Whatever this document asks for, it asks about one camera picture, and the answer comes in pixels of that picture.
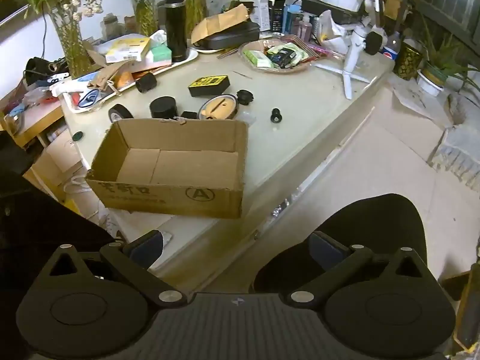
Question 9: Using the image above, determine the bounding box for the blue carton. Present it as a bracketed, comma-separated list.
[283, 3, 304, 34]

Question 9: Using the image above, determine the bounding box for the white plant pot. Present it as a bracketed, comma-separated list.
[416, 62, 448, 97]

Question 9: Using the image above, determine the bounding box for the narrow glass vase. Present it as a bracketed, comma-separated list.
[184, 0, 209, 38]

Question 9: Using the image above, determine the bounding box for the brown paper envelope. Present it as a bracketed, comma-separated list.
[191, 4, 251, 45]

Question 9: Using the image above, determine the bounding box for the black bag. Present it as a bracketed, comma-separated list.
[25, 57, 71, 85]

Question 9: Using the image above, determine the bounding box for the tall black carton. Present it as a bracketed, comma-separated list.
[270, 0, 287, 32]

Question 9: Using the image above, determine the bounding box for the black zip case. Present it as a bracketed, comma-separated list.
[197, 21, 262, 50]

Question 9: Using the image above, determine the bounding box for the cola bottle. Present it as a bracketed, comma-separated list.
[382, 31, 403, 61]

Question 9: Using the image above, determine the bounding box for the black gold canister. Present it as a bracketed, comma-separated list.
[393, 39, 423, 82]

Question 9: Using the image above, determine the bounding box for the blue white plastic bag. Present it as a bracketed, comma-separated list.
[50, 75, 109, 110]

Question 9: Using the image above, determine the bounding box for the wooden side table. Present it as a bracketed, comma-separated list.
[0, 86, 66, 149]

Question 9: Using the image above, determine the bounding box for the glass jar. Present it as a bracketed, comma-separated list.
[100, 13, 119, 38]

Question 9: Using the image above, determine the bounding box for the green spiky plant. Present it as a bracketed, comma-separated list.
[422, 15, 480, 94]

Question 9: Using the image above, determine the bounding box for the glass dish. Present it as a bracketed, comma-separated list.
[239, 39, 314, 74]

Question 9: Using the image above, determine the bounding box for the orange round packet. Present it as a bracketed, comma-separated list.
[112, 69, 135, 88]

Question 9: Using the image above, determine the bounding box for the pink bead strand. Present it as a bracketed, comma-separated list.
[305, 43, 344, 61]

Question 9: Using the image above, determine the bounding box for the small black carton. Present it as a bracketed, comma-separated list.
[268, 47, 297, 69]

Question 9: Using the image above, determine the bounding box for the white green packet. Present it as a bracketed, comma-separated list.
[275, 44, 310, 62]

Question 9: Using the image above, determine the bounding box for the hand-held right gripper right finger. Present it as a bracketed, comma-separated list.
[287, 230, 432, 307]

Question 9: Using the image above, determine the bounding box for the black cube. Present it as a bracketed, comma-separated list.
[135, 73, 157, 94]

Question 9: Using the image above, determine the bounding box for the amber tape roll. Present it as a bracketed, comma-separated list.
[197, 94, 239, 121]

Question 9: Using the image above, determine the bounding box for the white carton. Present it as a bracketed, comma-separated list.
[258, 0, 276, 31]

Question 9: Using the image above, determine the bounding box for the rainbow ribbon cable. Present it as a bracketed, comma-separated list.
[284, 34, 319, 60]

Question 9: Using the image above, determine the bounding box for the brown cardboard box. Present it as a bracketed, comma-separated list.
[85, 118, 249, 219]

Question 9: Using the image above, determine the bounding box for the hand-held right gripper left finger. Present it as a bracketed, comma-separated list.
[48, 230, 188, 307]

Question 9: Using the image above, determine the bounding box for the wide glass vase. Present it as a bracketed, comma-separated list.
[125, 0, 160, 36]

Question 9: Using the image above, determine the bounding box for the black chair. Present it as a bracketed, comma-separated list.
[254, 194, 428, 294]

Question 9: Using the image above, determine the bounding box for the white gimbal tripod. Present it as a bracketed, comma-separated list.
[314, 0, 388, 100]

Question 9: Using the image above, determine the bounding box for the black box with yellow label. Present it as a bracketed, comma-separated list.
[188, 75, 230, 98]

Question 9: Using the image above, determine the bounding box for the black thermos bottle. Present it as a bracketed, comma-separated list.
[164, 0, 189, 63]

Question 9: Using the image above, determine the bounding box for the black flat device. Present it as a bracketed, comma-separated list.
[301, 0, 366, 25]

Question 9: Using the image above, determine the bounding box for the black tape roll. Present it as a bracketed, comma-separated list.
[108, 103, 134, 123]

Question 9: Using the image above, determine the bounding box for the green tissue box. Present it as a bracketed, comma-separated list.
[144, 43, 173, 65]

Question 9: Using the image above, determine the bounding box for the black cylinder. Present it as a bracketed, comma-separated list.
[149, 96, 177, 119]

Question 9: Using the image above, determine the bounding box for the white dish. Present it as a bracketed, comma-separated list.
[195, 43, 234, 54]

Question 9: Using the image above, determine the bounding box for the green wipes pack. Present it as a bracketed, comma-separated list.
[243, 50, 274, 69]

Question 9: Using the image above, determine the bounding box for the white tray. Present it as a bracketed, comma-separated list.
[59, 47, 199, 114]

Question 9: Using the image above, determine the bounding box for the yellow carton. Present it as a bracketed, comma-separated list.
[104, 37, 151, 64]

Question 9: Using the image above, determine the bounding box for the pink bottle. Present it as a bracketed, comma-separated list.
[298, 12, 314, 43]

